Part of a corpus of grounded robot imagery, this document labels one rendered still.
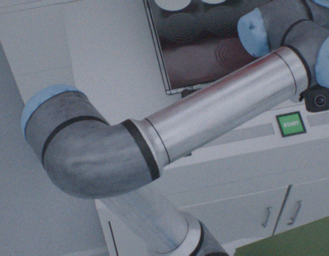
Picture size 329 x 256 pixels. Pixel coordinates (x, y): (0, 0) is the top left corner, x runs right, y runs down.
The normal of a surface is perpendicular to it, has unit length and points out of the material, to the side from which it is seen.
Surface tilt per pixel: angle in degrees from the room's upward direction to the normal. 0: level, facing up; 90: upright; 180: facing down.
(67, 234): 0
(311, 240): 45
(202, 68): 0
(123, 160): 35
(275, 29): 51
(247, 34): 90
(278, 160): 90
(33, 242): 0
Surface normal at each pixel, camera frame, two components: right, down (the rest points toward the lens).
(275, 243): -0.72, -0.32
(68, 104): 0.03, -0.86
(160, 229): 0.42, 0.49
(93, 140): -0.13, -0.59
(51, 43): 0.21, 0.85
